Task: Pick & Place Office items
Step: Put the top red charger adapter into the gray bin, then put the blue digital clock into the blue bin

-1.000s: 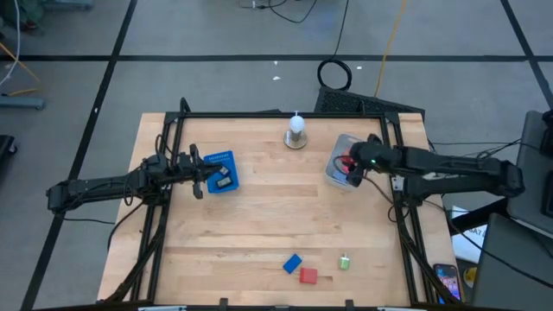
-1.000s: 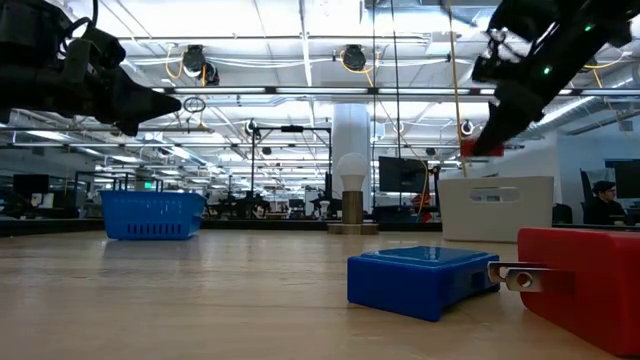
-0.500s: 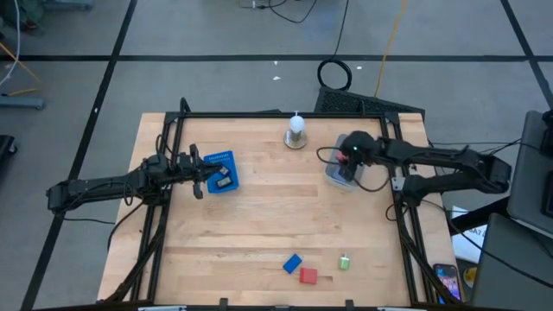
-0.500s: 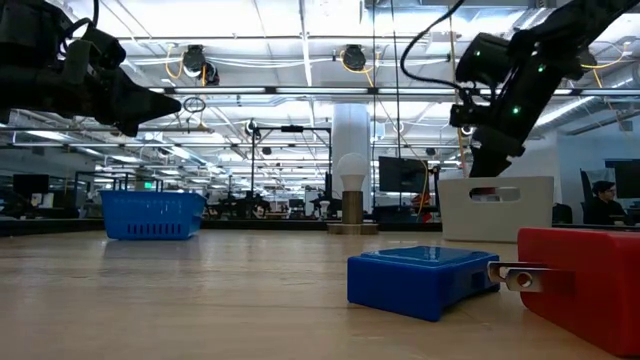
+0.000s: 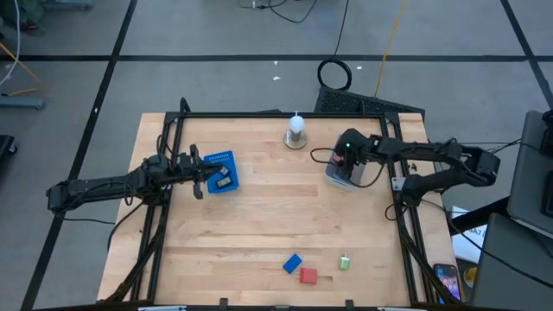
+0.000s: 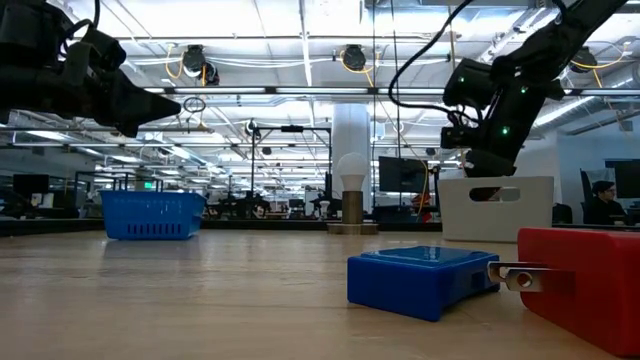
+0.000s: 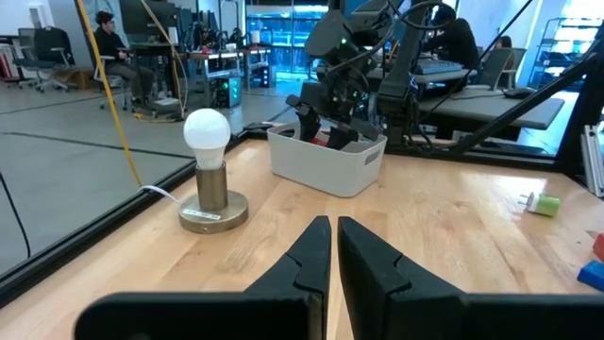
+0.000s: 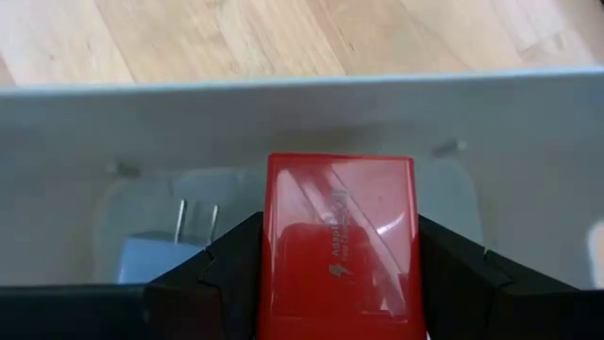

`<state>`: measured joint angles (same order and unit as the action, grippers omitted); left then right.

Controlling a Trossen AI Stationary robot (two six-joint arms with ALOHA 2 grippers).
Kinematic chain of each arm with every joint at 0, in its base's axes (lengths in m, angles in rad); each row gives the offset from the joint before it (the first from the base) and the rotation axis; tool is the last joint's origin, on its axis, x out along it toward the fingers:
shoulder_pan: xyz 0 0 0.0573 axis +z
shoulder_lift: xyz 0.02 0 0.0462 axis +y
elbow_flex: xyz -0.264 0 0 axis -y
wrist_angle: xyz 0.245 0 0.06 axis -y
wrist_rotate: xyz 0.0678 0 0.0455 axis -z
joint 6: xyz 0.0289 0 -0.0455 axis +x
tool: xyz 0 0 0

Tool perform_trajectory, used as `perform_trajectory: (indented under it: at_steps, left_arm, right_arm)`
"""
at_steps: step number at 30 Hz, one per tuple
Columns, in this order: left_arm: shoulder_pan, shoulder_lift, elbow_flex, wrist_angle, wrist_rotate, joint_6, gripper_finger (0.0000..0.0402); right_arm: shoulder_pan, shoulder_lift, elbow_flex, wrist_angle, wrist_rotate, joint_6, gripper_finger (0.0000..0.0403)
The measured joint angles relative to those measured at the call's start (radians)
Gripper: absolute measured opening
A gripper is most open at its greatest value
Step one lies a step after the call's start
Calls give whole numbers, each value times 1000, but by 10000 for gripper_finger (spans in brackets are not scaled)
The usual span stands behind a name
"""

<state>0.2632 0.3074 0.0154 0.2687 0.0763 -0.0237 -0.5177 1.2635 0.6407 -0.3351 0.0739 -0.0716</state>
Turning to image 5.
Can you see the red charger with prongs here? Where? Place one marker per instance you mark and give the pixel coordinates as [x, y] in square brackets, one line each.
[308, 275]

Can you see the green charger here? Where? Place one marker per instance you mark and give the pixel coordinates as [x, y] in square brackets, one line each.
[344, 262]

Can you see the white paper sheet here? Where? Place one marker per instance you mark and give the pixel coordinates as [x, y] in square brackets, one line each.
[468, 246]

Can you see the white plastic bin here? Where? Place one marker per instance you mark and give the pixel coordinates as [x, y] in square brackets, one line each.
[334, 179]

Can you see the green bag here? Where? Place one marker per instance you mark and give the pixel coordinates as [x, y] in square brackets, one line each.
[21, 13]

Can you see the blue plastic basket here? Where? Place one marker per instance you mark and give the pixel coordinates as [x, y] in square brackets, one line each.
[233, 162]

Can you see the smartphone with lit screen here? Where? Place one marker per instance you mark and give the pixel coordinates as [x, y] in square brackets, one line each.
[447, 281]

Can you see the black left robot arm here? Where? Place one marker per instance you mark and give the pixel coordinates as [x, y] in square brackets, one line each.
[95, 190]

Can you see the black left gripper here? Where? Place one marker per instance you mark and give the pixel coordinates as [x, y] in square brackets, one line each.
[186, 168]

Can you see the black aluminium table frame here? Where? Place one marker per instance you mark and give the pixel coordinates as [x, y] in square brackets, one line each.
[237, 115]

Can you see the grey floor bar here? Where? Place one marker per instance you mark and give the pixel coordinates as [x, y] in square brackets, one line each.
[21, 102]

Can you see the black perforated mat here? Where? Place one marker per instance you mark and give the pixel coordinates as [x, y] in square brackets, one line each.
[345, 101]

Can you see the white light bulb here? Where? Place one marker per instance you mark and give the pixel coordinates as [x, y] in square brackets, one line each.
[296, 124]

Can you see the grey desk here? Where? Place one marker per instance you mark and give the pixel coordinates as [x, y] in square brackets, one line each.
[510, 268]

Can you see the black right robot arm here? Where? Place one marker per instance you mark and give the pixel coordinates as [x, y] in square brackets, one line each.
[432, 149]

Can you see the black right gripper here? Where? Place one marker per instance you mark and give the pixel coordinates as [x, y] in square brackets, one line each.
[352, 151]

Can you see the silver aluminium bracket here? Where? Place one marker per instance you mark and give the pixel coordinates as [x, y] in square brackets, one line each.
[402, 308]
[162, 308]

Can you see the blue plastic box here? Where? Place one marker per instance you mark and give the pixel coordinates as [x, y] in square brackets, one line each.
[292, 263]

